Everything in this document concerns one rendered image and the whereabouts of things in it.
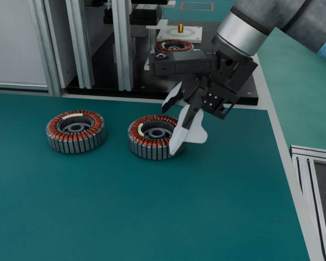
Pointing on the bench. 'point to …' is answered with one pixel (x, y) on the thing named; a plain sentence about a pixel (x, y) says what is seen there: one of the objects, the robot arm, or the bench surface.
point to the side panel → (21, 49)
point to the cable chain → (97, 3)
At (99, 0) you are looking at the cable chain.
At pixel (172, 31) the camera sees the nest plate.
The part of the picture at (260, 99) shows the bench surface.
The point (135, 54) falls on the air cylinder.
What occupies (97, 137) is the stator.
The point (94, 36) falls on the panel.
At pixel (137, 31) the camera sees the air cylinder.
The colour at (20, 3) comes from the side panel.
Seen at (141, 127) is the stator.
